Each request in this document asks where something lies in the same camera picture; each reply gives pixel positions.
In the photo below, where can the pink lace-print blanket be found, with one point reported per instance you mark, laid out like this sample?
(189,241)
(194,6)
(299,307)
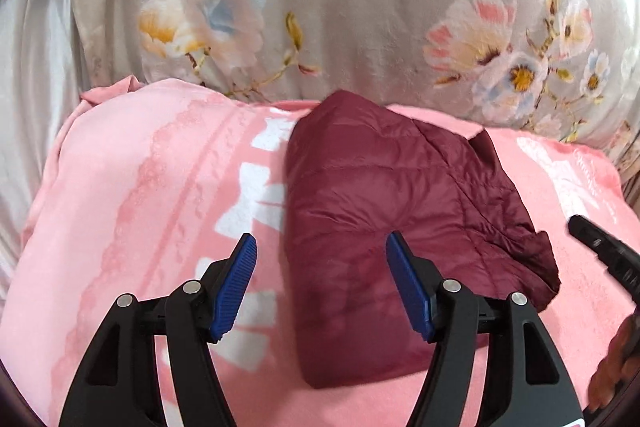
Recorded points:
(135,187)

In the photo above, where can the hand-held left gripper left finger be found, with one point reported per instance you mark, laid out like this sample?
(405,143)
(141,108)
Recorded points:
(235,287)

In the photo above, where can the maroon quilted puffer jacket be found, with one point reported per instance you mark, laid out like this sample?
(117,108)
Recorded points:
(380,187)

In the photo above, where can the white bed sheet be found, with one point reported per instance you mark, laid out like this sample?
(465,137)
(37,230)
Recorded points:
(35,82)

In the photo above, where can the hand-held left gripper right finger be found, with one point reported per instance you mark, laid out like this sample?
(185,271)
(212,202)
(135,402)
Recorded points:
(407,287)

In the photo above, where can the person's right hand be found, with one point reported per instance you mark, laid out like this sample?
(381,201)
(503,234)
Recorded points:
(617,367)

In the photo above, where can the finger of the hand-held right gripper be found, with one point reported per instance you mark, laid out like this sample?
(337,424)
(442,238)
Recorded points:
(615,252)

